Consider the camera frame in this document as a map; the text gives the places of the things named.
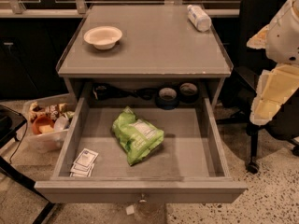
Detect black cable bundle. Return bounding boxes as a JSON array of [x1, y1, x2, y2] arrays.
[[92, 83, 158, 101]]

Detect white paper packets stack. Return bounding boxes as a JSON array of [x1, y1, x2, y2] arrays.
[[70, 148, 98, 177]]

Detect black office chair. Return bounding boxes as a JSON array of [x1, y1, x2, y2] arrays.
[[221, 0, 299, 174]]

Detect grey cabinet counter unit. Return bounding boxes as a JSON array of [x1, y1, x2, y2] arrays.
[[58, 5, 232, 104]]

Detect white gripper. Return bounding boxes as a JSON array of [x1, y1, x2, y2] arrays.
[[247, 0, 299, 126]]

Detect green rice chip bag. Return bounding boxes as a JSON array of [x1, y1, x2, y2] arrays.
[[112, 106, 164, 166]]

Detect white plastic bottle lying down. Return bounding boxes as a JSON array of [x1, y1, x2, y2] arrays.
[[187, 5, 212, 32]]

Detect clear plastic bin with items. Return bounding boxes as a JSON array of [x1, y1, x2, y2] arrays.
[[22, 94, 77, 153]]

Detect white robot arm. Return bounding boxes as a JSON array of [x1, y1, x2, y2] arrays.
[[247, 0, 299, 126]]

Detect black tape roll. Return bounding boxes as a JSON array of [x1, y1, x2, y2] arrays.
[[179, 82, 198, 104]]

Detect grey open top drawer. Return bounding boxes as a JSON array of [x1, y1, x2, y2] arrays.
[[36, 84, 247, 203]]

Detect small white tag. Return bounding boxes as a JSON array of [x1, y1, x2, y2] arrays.
[[126, 205, 135, 215]]

